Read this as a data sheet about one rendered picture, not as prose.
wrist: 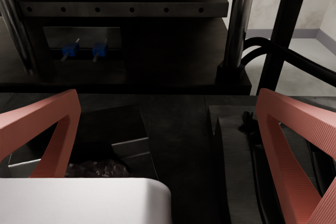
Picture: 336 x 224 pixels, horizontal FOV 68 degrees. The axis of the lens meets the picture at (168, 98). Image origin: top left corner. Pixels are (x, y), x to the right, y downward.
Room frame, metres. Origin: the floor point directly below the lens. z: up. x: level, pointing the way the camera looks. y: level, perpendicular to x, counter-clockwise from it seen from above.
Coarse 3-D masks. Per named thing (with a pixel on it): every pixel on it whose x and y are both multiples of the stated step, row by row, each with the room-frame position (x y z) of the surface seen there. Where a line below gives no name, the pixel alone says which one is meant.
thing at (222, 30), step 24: (0, 24) 1.33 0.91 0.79; (24, 24) 1.33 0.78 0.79; (144, 24) 1.32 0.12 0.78; (168, 24) 1.32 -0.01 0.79; (192, 24) 1.32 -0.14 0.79; (216, 24) 1.31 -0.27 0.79; (0, 48) 1.03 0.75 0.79; (48, 48) 1.03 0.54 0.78; (144, 48) 1.02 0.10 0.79; (168, 48) 1.02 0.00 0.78; (192, 48) 1.02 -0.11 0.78; (216, 48) 1.02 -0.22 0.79; (0, 72) 0.82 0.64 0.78; (24, 72) 0.82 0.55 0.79; (48, 72) 0.82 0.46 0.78; (72, 72) 0.82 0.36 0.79; (96, 72) 0.82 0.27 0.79; (120, 72) 0.82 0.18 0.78; (144, 72) 0.82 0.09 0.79; (168, 72) 0.81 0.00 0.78; (192, 72) 0.81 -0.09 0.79
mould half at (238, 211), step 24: (216, 120) 0.46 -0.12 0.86; (240, 120) 0.38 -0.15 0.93; (216, 144) 0.36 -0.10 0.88; (240, 144) 0.32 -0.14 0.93; (216, 168) 0.33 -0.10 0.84; (240, 168) 0.28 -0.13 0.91; (312, 168) 0.28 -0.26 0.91; (216, 192) 0.30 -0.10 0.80; (240, 192) 0.24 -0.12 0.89; (240, 216) 0.20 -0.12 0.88
